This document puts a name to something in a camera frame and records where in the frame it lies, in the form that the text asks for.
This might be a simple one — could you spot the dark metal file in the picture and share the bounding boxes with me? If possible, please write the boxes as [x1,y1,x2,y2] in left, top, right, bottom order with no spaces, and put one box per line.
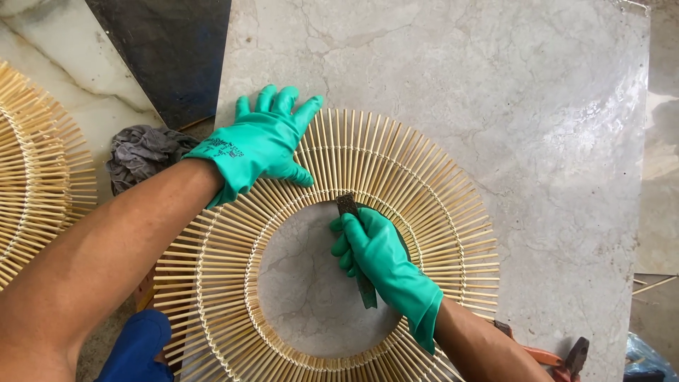
[336,192,378,310]

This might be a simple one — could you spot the round bamboo stick ring frame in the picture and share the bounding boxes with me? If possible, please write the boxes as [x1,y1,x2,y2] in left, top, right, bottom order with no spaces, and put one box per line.
[0,59,99,291]
[153,108,500,382]

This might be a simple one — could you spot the person's left hand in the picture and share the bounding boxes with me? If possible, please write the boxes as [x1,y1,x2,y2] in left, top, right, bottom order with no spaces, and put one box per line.
[183,85,324,210]

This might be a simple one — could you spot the loose thin bamboo stick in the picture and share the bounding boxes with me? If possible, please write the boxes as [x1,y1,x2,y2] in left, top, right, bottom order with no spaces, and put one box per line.
[631,275,679,296]

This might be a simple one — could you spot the brown wooden block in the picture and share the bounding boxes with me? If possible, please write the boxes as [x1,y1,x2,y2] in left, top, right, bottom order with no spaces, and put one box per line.
[135,260,176,315]

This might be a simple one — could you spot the orange-handled pliers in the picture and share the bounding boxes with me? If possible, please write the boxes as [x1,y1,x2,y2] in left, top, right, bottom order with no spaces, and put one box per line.
[493,319,591,382]

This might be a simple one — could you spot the dark blue flat board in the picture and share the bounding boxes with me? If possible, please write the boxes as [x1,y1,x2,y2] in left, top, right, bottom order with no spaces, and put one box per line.
[85,0,232,131]

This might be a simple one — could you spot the person's blue trousers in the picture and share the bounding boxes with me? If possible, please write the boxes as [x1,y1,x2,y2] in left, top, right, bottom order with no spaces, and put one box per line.
[95,310,175,382]

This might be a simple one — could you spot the blue plastic bag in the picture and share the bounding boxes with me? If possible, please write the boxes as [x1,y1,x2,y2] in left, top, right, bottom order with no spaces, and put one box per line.
[625,333,679,382]

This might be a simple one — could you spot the grey crumpled cloth rag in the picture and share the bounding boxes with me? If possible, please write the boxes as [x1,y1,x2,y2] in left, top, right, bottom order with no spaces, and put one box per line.
[105,125,201,196]

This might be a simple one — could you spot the person's right hand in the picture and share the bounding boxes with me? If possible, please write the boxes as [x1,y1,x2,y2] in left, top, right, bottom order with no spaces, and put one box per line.
[329,207,444,354]

